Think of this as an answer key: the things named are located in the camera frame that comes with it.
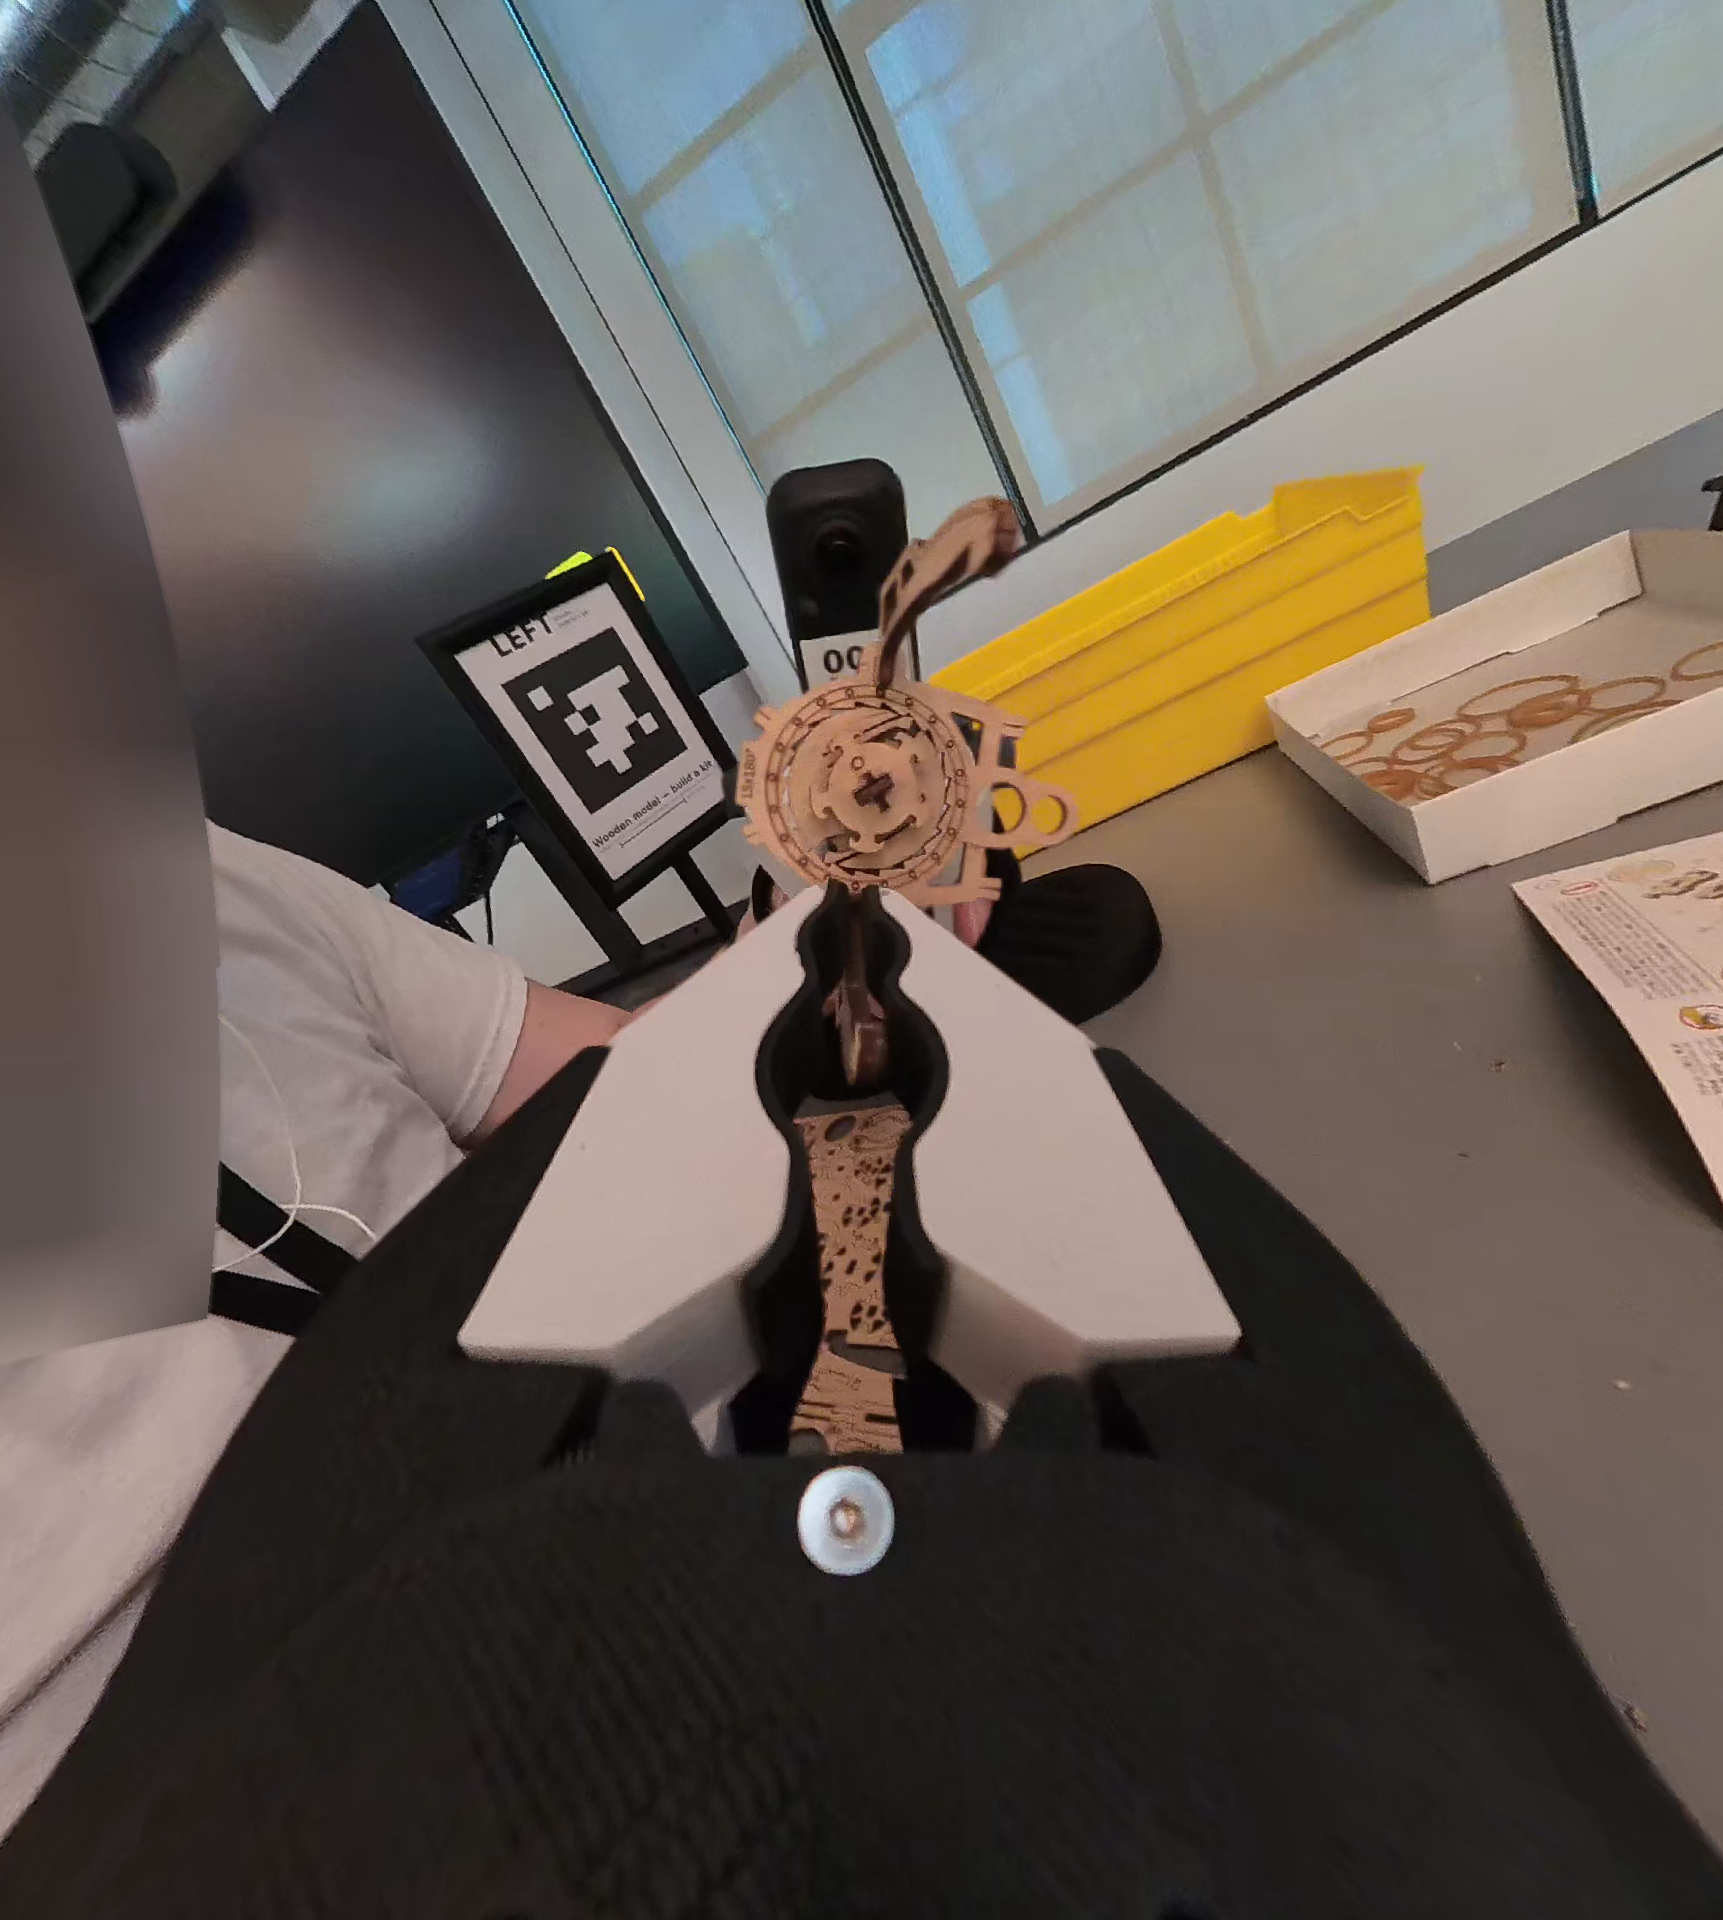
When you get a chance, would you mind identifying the yellow plastic bin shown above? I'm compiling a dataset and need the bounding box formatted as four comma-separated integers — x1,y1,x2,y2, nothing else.
927,467,1433,841

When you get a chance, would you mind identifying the grey framed window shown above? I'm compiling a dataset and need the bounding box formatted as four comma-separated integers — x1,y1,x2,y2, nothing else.
427,0,1723,662

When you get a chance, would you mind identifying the large black screen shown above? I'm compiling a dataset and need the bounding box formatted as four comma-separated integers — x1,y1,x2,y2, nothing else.
38,0,753,901

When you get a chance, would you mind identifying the wooden gear wheel model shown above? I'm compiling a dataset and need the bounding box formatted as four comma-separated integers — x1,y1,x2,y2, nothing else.
733,501,1084,920

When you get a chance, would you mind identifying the framed marker sign with stand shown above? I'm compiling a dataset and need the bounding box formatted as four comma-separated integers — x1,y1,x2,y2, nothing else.
420,552,746,992

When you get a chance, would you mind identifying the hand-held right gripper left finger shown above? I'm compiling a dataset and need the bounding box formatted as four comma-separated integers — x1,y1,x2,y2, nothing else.
458,886,826,1453

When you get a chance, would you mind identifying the person in white shirt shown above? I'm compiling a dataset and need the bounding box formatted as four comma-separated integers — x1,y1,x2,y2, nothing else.
0,823,534,1920

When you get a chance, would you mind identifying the person's left forearm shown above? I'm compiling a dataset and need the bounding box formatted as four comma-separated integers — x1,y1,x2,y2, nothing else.
458,973,641,1159

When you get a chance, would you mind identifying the engraved wooden strip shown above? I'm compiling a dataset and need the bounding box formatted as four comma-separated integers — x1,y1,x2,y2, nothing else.
800,886,911,1455

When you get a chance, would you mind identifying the pile of rubber bands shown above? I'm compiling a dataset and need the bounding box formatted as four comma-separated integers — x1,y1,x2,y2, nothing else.
1318,633,1723,798

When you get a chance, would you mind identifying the black shoulder strap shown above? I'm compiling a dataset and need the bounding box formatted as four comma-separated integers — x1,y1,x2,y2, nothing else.
208,1167,362,1341

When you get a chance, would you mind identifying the white cardboard tray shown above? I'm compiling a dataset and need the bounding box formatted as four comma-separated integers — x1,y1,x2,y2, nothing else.
1262,529,1723,888

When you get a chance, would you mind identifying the illustrated instruction booklet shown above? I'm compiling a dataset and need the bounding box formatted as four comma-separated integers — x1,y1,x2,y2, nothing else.
1515,810,1723,1358

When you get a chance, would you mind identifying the thin white cable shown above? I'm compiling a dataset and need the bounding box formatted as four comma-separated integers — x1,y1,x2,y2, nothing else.
213,1010,386,1255

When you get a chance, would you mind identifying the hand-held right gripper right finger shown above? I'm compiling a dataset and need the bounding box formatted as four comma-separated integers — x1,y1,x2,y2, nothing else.
893,895,1245,1453

